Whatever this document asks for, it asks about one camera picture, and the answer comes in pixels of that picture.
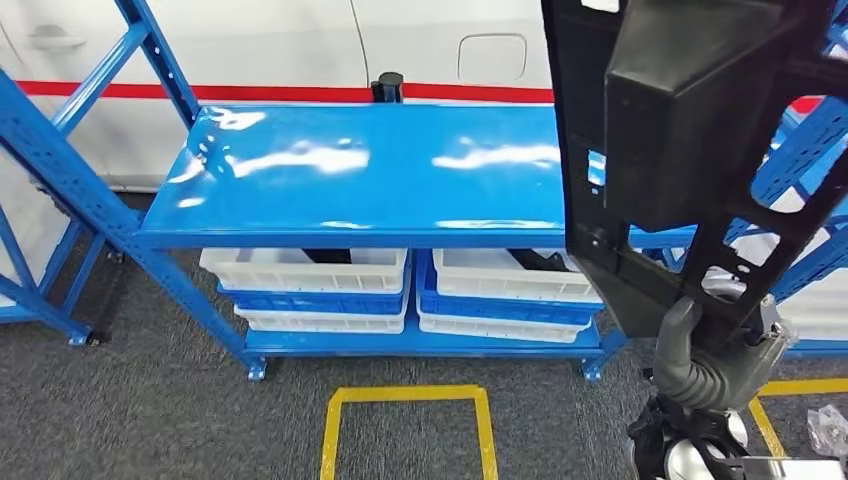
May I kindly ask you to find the yellow floor tape square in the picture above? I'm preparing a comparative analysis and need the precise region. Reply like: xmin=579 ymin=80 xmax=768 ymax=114
xmin=319 ymin=385 xmax=499 ymax=480
xmin=748 ymin=377 xmax=848 ymax=460

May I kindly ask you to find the black plastic car part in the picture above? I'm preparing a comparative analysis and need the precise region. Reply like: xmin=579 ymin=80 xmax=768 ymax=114
xmin=541 ymin=0 xmax=848 ymax=346

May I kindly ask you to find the black cylindrical post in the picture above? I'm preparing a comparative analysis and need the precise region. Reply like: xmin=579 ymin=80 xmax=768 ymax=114
xmin=370 ymin=71 xmax=405 ymax=104

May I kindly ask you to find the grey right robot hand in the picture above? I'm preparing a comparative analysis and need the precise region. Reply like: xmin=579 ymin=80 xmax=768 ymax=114
xmin=652 ymin=294 xmax=793 ymax=409

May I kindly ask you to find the crumpled clear plastic wrap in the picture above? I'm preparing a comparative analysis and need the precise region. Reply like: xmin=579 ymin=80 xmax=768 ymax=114
xmin=806 ymin=404 xmax=848 ymax=458

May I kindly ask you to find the black bracket part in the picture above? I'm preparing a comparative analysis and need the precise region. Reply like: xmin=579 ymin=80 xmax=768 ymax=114
xmin=303 ymin=248 xmax=352 ymax=265
xmin=506 ymin=248 xmax=571 ymax=273

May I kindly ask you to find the blue metal shelf rack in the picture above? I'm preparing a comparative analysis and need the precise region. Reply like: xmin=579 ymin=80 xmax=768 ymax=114
xmin=728 ymin=19 xmax=848 ymax=362
xmin=0 ymin=198 xmax=127 ymax=348
xmin=0 ymin=0 xmax=848 ymax=384

